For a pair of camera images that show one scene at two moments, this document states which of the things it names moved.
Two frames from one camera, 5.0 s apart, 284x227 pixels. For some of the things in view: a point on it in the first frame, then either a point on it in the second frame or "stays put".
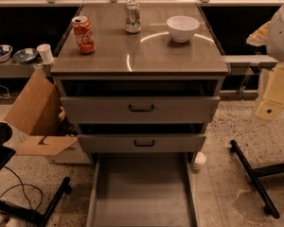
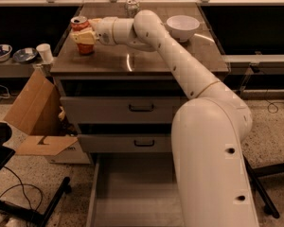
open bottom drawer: x=141 y=189 stays put
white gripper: x=282 y=37 → x=104 y=29
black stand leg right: x=256 y=173 stays put
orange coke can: x=84 y=34 stays put
